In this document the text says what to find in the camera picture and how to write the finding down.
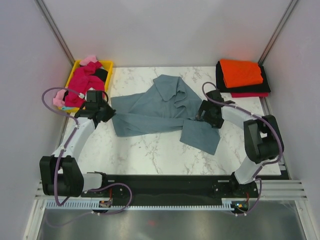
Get yellow plastic bin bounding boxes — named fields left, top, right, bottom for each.
left=52, top=56, right=113, bottom=113

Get grey-blue t shirt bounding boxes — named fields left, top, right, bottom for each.
left=111, top=74, right=221, bottom=155

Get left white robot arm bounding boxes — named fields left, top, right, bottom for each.
left=39, top=89, right=116, bottom=199

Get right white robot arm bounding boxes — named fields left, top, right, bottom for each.
left=196, top=90, right=284, bottom=197

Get folded magenta t shirt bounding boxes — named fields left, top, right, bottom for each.
left=231, top=92, right=269, bottom=98

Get magenta t shirt in bin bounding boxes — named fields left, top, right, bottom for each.
left=65, top=61, right=105, bottom=108

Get black garment in bin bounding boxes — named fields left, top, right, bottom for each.
left=92, top=68, right=108, bottom=83

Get light pink t shirt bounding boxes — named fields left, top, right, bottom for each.
left=52, top=55, right=99, bottom=108

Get folded orange t shirt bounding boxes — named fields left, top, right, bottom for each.
left=219, top=59, right=263, bottom=89

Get folded black t shirt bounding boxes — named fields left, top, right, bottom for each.
left=215, top=61, right=271, bottom=93

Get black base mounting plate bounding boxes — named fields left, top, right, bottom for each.
left=81, top=175, right=258, bottom=207

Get aluminium front rail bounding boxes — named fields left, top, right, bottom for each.
left=34, top=178, right=308, bottom=201

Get right aluminium frame post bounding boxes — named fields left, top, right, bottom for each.
left=258, top=0, right=300, bottom=66

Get aluminium frame post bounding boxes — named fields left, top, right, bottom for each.
left=34, top=0, right=76, bottom=67
left=258, top=0, right=300, bottom=66

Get white slotted cable duct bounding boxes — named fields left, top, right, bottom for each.
left=45, top=198, right=234, bottom=211

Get left aluminium frame post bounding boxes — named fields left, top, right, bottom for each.
left=34, top=0, right=76, bottom=67

